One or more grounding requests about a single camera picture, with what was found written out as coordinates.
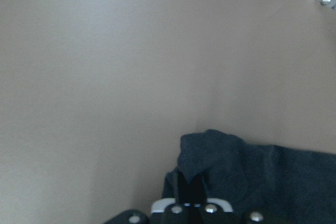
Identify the black t-shirt with logo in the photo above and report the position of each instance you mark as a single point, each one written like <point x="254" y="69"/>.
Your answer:
<point x="294" y="184"/>

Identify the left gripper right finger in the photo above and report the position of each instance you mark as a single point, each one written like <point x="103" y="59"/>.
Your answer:
<point x="198" y="193"/>

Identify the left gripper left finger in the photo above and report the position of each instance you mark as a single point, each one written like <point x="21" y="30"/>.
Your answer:
<point x="183" y="190"/>

